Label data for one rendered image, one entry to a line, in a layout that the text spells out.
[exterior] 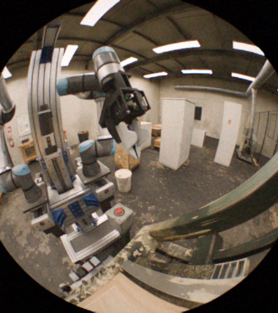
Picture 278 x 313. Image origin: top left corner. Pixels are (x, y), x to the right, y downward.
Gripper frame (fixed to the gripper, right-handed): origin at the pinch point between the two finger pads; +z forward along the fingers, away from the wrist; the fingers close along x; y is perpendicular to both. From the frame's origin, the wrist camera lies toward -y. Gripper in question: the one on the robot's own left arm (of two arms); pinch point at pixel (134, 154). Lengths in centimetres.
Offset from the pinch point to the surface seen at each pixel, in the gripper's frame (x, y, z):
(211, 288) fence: -11.8, 22.1, 23.5
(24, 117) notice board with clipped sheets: -150, -422, -286
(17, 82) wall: -181, -344, -434
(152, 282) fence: -15.2, 7.9, 31.7
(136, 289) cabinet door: -20.2, 4.1, 37.0
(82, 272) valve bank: -41, -29, 51
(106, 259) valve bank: -23, -31, 53
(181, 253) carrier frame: 9, -3, 63
